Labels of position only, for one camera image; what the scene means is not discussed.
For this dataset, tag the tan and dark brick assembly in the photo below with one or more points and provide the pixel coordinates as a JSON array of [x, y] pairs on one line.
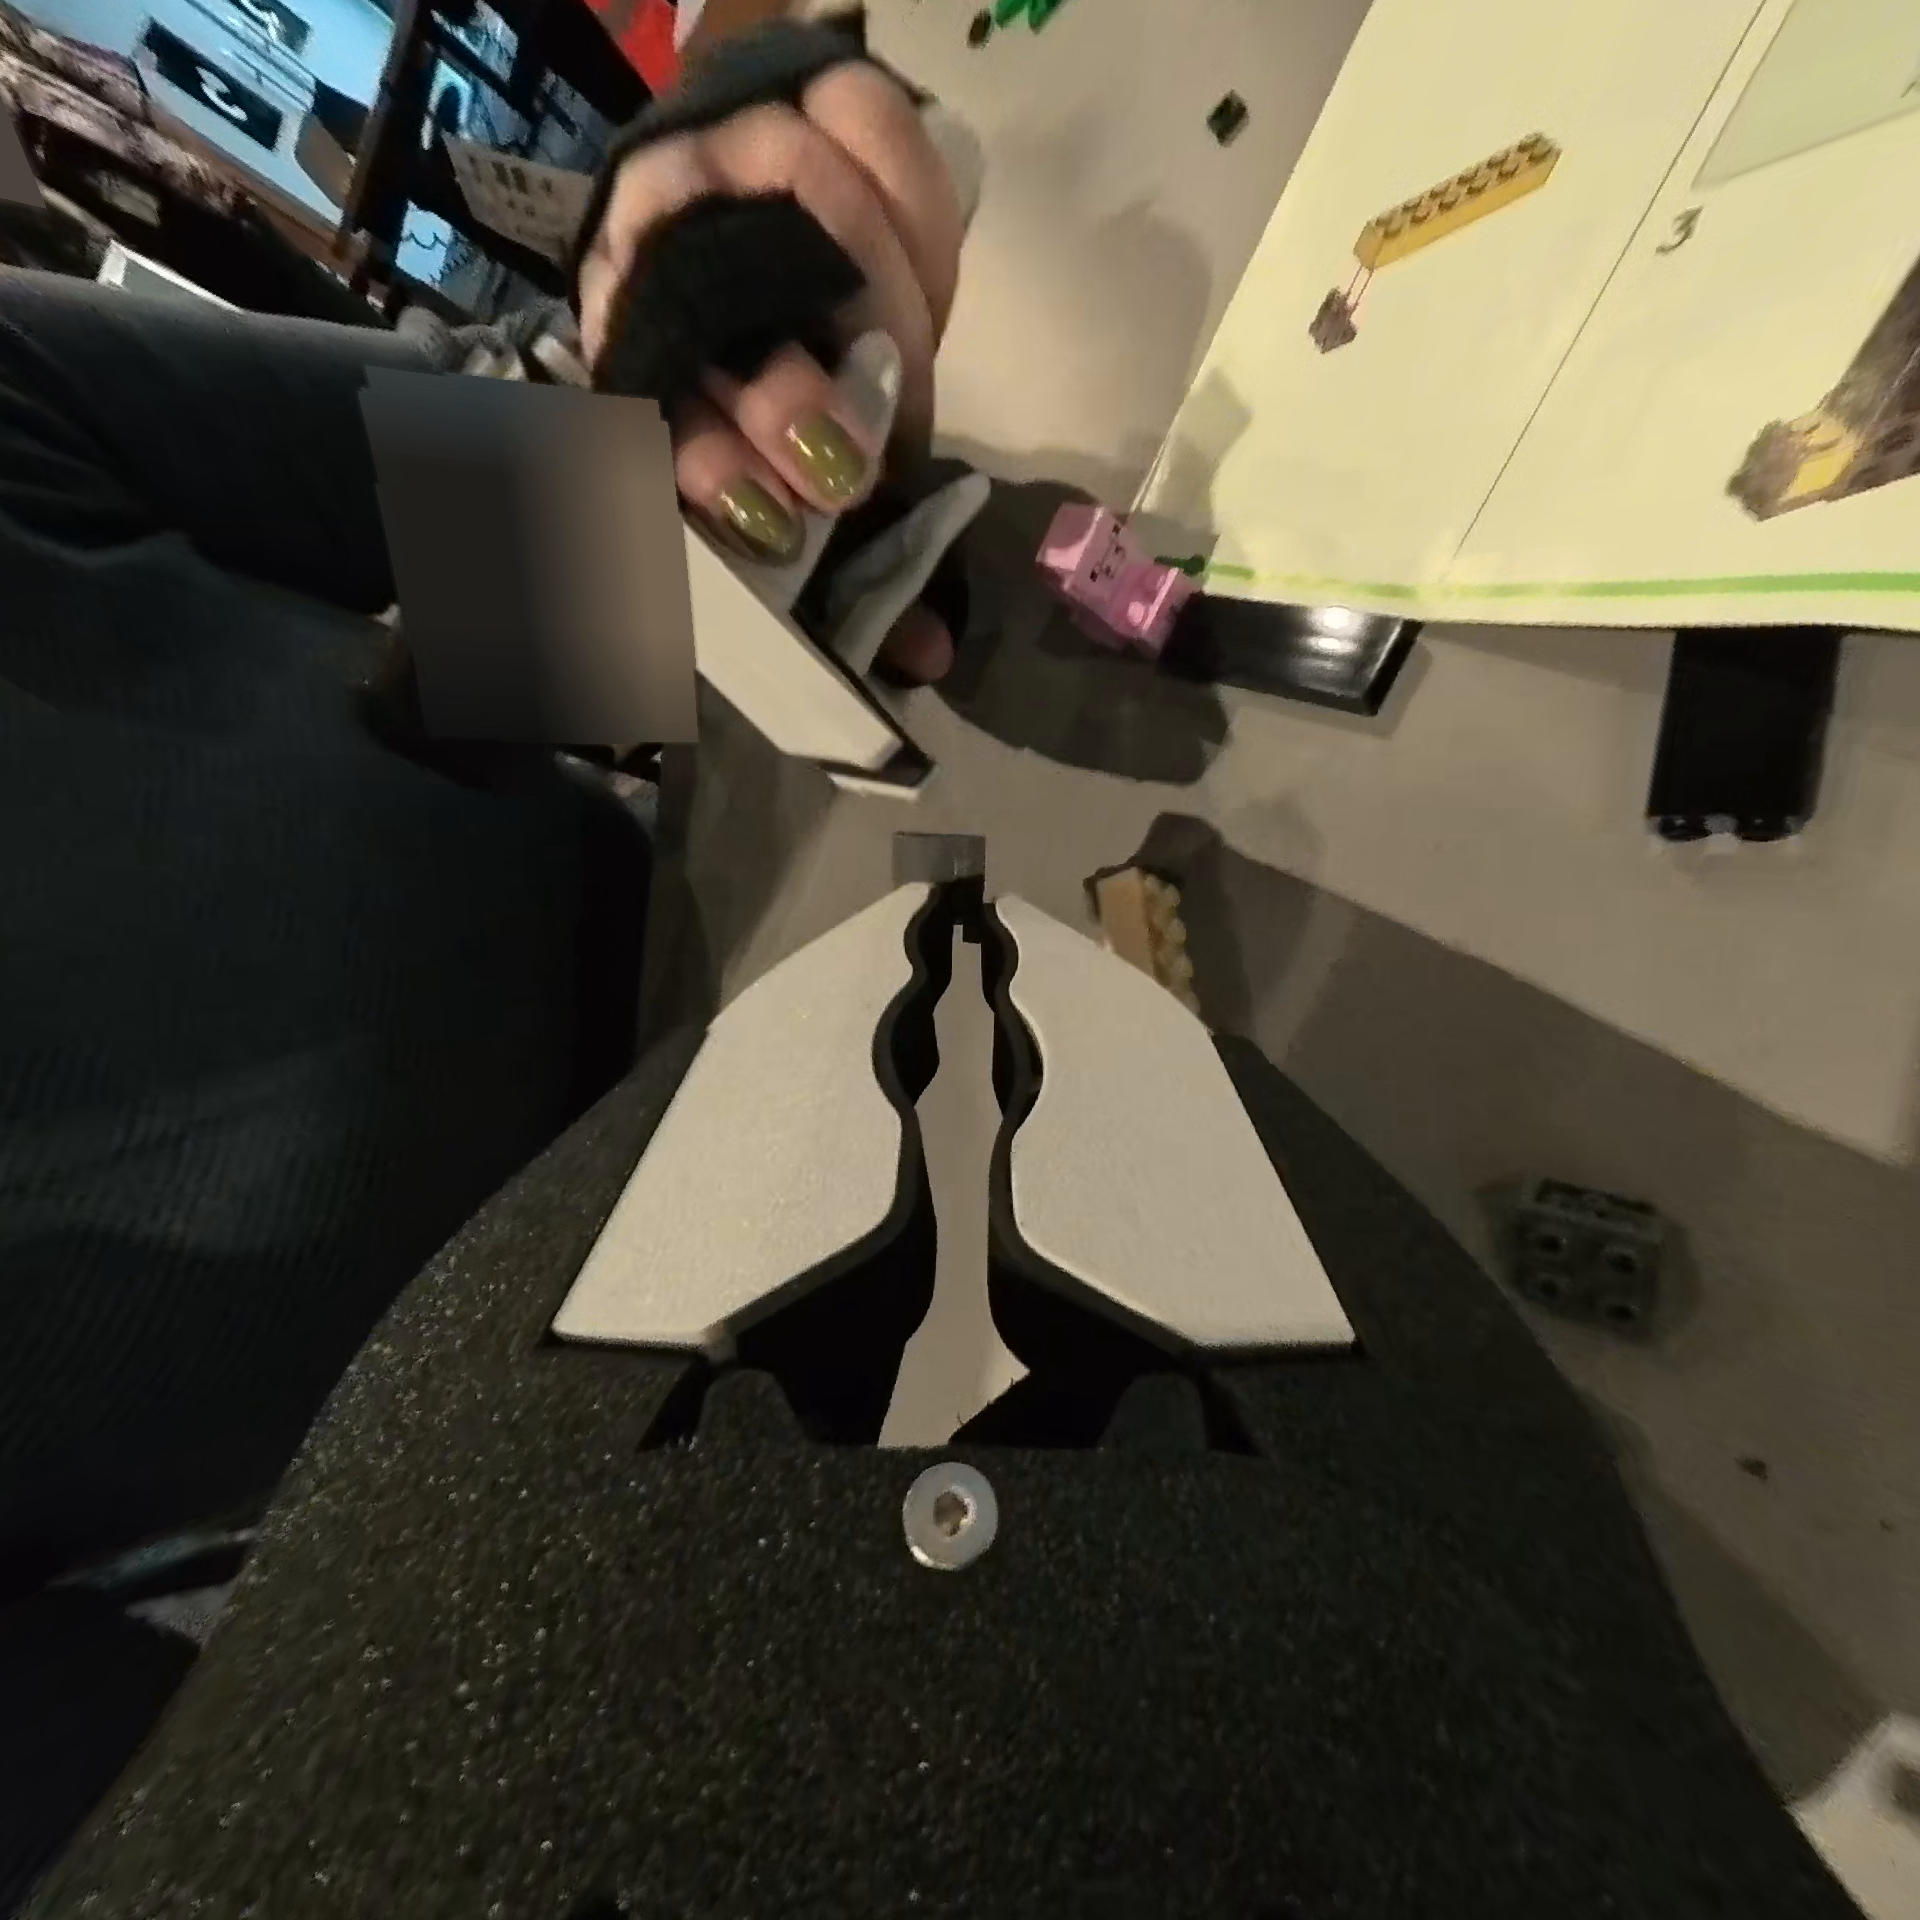
[[1153, 921]]

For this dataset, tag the pink toy brick pig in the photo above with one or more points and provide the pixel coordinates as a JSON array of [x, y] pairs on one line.
[[1117, 578]]

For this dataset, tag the green brick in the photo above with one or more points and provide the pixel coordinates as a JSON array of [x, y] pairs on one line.
[[1027, 13]]

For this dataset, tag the black rectangular brick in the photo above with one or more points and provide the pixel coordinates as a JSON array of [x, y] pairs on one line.
[[1739, 721]]

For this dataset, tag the black metal rack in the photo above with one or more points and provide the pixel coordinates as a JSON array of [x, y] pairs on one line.
[[404, 148]]

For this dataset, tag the pale green instruction booklet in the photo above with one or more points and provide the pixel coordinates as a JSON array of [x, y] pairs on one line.
[[1500, 388]]

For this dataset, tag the grey desk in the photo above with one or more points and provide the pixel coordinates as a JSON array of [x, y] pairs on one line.
[[1424, 840]]

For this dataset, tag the small black brick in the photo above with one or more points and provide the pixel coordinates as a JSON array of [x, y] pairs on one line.
[[1231, 117]]

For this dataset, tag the person's dark sweater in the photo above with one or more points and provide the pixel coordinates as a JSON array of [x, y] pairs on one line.
[[224, 975]]

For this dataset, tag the dark grey square brick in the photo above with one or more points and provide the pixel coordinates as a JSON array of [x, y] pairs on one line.
[[1588, 1253]]

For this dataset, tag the long black brick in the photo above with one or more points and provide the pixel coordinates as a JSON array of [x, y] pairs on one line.
[[1320, 651]]

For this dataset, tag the person's left hand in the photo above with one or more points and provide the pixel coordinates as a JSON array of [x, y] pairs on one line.
[[900, 224]]

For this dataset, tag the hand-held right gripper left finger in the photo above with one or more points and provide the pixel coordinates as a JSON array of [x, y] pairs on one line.
[[751, 1140]]

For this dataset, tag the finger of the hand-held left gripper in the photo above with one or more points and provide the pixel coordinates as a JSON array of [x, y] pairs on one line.
[[780, 674], [900, 570]]

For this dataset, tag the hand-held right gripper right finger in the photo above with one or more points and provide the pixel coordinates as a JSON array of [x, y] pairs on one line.
[[1171, 1171]]

